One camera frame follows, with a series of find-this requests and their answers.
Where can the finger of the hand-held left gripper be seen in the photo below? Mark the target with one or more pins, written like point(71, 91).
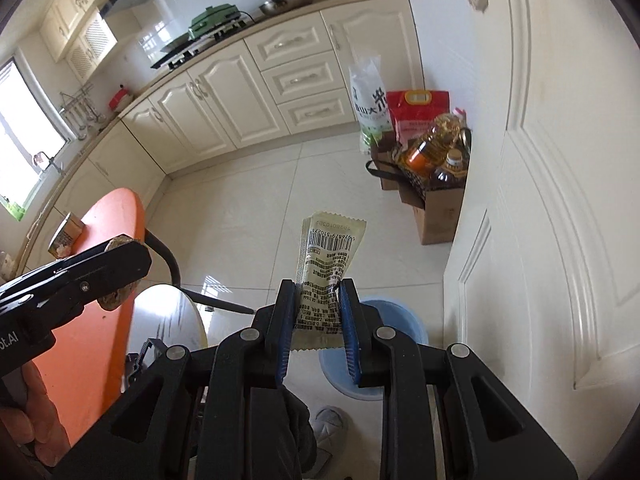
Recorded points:
point(120, 265)

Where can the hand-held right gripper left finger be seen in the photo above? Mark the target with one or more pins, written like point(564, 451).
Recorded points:
point(285, 330)

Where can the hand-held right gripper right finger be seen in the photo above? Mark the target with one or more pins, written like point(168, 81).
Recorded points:
point(350, 330)

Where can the ginger root piece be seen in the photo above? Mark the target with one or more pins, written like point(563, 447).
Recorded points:
point(115, 297)

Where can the blue plastic trash bin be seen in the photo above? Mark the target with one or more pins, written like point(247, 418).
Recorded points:
point(400, 320)

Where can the cream barcode snack wrapper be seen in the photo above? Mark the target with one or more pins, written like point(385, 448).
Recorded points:
point(325, 260)

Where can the person's left hand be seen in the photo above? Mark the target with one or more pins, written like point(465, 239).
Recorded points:
point(45, 420)

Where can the green yellow drink carton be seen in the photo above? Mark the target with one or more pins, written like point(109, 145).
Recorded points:
point(67, 232)

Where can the round orange table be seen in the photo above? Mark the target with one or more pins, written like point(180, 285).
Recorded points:
point(100, 350)

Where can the person's dark trouser leg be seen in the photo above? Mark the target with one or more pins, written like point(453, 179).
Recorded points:
point(300, 425)

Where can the grey slipper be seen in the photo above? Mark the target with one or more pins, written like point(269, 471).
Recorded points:
point(330, 425)

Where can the green dish soap bottle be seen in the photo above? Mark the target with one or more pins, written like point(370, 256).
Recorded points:
point(12, 208)

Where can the metal sink faucet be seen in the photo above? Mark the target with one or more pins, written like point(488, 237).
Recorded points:
point(50, 162)

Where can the brown cardboard box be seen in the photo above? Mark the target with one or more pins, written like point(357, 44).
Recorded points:
point(440, 215)

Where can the hanging utensil rack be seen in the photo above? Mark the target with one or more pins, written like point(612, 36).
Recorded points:
point(80, 110)

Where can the red bowl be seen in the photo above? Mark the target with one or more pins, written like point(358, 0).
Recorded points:
point(120, 97)

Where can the kitchen window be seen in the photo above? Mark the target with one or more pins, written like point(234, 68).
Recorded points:
point(25, 125)

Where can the dark cooking oil bottle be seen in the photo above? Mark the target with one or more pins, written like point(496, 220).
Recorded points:
point(447, 172)

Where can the large cooking oil bottle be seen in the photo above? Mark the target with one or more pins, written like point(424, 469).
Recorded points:
point(425, 152)

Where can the cream base cabinets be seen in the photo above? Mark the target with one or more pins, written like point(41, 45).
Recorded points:
point(225, 100)

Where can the white rice bag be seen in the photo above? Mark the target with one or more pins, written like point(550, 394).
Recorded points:
point(372, 105)

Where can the red rice bag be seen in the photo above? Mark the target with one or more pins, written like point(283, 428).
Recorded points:
point(415, 110)

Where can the black gas stove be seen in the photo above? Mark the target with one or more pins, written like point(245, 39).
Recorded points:
point(200, 46)

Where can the white panel door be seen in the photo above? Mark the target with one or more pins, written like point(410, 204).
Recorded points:
point(550, 210)

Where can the green electric cooking pot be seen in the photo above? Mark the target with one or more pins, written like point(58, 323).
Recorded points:
point(212, 20)

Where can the metal frying pan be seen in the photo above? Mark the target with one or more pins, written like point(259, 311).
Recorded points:
point(285, 4)

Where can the white chair black frame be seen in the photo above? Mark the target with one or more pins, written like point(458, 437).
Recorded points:
point(165, 315)

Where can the cream lattice wall cabinets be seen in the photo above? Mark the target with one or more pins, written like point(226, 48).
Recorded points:
point(75, 10)

